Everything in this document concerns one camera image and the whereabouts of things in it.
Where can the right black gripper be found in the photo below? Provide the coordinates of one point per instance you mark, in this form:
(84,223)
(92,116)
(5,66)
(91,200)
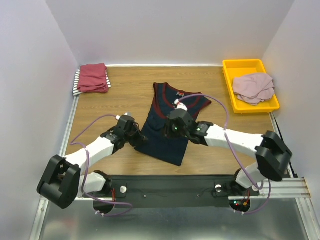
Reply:
(168,128)

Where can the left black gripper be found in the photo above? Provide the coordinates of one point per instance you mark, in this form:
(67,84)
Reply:
(140,138)

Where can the navy basketball jersey 23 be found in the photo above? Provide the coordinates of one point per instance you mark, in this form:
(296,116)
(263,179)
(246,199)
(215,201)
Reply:
(169,150)

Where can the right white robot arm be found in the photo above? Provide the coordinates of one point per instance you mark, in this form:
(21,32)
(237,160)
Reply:
(271,154)

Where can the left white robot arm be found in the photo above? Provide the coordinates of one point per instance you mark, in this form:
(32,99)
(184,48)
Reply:
(67,177)

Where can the folded red tank top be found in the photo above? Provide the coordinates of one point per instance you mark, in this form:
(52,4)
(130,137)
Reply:
(93,78)

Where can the folded striped tank top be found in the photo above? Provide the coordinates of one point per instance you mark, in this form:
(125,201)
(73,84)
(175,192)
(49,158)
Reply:
(75,90)

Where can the pink crumpled tank top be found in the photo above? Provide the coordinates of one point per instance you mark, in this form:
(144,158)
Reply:
(254,88)

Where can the yellow plastic tray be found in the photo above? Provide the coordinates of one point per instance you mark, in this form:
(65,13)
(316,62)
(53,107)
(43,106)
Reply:
(233,68)

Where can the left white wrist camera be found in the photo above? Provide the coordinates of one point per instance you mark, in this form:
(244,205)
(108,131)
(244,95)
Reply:
(128,114)

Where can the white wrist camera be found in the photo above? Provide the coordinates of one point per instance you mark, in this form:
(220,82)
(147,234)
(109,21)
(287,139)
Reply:
(179,105)
(128,114)

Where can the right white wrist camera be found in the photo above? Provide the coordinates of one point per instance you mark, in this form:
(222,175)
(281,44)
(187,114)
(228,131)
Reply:
(179,105)

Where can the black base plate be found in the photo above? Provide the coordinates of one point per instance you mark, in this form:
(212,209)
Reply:
(171,191)

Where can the aluminium frame rail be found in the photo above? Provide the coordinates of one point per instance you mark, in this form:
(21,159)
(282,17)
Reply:
(43,202)

